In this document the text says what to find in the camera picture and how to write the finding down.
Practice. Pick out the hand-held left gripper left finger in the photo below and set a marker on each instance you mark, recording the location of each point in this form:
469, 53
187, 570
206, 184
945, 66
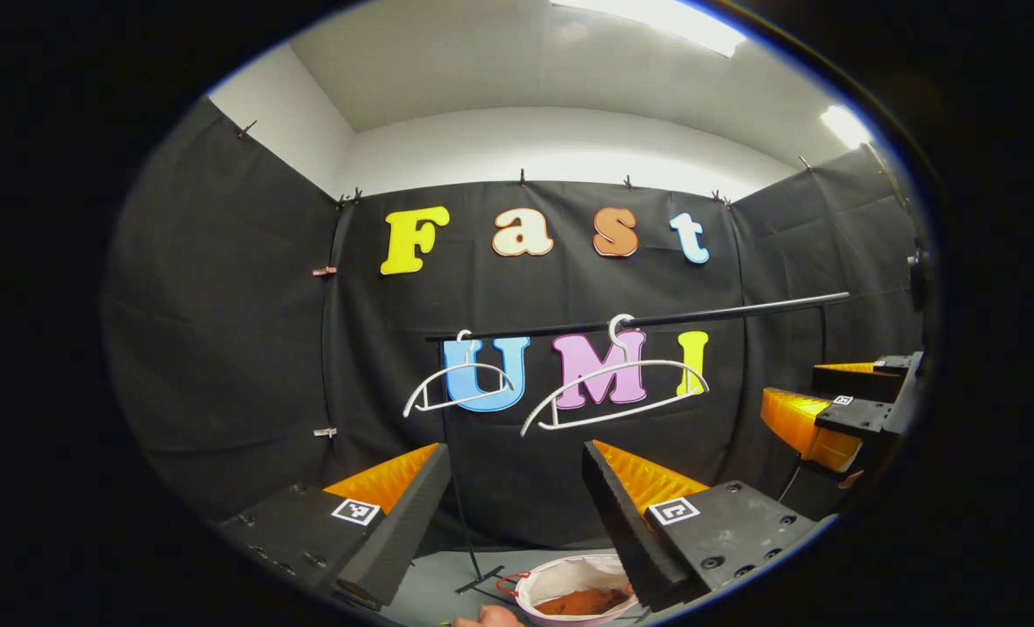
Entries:
403, 522

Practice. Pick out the pink white laundry hamper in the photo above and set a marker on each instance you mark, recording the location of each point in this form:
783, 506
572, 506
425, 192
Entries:
569, 575

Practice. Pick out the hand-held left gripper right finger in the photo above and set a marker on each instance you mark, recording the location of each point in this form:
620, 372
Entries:
621, 531

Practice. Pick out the row of black cloth clips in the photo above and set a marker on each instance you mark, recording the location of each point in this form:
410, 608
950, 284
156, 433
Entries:
523, 178

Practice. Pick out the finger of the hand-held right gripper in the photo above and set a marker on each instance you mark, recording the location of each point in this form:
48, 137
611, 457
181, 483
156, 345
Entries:
856, 381
852, 418

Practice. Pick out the black backdrop cloth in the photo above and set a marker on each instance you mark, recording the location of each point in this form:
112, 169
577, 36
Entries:
220, 348

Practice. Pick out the black clothes rack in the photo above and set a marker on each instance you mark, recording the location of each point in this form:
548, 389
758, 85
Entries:
743, 311

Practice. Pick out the black tripod stand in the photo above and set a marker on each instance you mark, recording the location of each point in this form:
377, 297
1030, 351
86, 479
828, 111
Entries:
919, 279

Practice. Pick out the white plastic hanger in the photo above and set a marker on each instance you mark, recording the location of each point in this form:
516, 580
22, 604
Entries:
630, 364
469, 365

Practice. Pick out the ceiling light panel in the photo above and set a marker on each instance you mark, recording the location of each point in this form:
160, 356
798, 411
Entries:
846, 126
656, 22

